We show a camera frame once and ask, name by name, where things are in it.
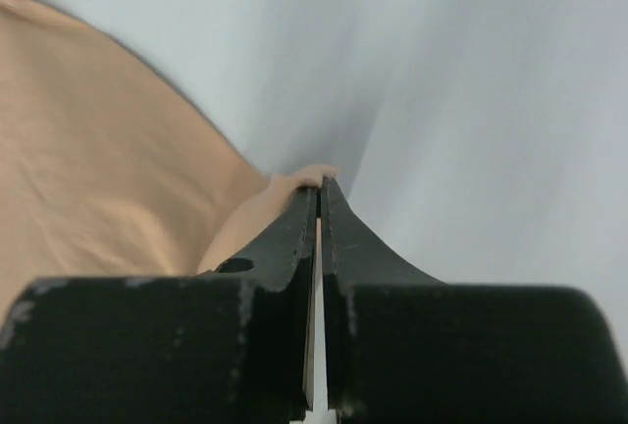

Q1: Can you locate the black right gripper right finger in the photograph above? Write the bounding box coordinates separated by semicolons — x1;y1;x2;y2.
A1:
320;179;627;423

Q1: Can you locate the beige t shirt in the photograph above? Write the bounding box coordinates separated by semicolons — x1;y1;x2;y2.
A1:
1;0;336;310

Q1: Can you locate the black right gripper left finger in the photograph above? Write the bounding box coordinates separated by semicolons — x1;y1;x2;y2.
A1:
1;188;318;423

